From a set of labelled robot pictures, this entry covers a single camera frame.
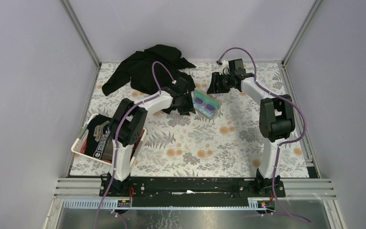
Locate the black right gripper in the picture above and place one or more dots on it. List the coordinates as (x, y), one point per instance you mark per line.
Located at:
(213, 88)

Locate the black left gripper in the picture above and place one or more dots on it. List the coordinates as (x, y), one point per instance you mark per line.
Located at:
(188, 107)

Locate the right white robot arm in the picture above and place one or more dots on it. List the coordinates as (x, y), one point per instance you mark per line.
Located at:
(276, 117)

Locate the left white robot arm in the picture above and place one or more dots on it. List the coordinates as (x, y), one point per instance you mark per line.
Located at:
(151, 104)

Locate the black garment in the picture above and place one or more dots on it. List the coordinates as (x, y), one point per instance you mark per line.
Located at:
(147, 70)

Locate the white basket with clothes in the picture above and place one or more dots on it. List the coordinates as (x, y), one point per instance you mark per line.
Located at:
(96, 138)

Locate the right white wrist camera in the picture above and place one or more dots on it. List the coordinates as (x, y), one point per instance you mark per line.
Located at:
(224, 68)

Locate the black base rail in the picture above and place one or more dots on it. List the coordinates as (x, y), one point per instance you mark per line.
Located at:
(190, 191)

